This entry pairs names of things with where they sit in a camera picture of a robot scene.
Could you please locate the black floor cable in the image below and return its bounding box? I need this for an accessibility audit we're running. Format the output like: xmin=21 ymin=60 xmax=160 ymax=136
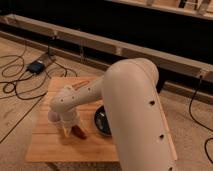
xmin=188 ymin=75 xmax=213 ymax=165
xmin=0 ymin=43 xmax=78 ymax=144

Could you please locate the black bowl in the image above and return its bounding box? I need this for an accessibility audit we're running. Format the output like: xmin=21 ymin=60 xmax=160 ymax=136
xmin=94 ymin=106 xmax=111 ymax=136

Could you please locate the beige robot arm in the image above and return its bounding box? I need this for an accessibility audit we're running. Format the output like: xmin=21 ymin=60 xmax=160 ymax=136
xmin=50 ymin=58 xmax=178 ymax=171

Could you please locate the white plastic cup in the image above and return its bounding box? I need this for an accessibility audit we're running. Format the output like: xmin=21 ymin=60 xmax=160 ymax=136
xmin=48 ymin=110 xmax=60 ymax=123

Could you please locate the wooden table board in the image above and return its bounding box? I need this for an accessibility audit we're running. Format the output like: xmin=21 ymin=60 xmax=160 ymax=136
xmin=26 ymin=77 xmax=119 ymax=163

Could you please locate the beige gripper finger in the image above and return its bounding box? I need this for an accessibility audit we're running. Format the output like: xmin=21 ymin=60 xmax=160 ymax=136
xmin=61 ymin=125 xmax=71 ymax=138

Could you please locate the dark red pepper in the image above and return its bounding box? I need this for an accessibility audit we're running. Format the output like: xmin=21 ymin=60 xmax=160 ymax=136
xmin=72 ymin=126 xmax=87 ymax=139

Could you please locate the black floor cable left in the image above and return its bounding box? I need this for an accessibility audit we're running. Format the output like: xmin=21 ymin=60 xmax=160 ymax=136
xmin=0 ymin=43 xmax=78 ymax=144

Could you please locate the wooden frame rail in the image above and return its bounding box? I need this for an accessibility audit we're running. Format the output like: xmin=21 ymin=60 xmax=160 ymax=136
xmin=0 ymin=14 xmax=213 ymax=83

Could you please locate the black floor cable right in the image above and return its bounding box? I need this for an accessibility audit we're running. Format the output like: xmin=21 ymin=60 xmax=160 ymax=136
xmin=188 ymin=75 xmax=213 ymax=165

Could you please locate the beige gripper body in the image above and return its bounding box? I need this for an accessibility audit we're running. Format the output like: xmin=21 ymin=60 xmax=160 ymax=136
xmin=57 ymin=108 xmax=80 ymax=128

